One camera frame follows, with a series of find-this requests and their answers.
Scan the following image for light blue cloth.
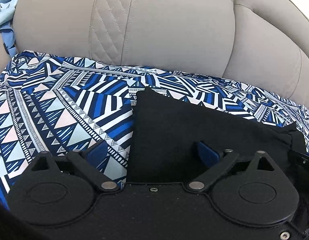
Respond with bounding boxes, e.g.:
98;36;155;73
0;0;18;57

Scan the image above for blue white patterned sheet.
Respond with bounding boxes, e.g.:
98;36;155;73
0;50;309;206

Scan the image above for beige sofa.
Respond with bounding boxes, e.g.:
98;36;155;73
12;0;309;108

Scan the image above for black pants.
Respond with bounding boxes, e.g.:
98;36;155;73
127;89;309;184

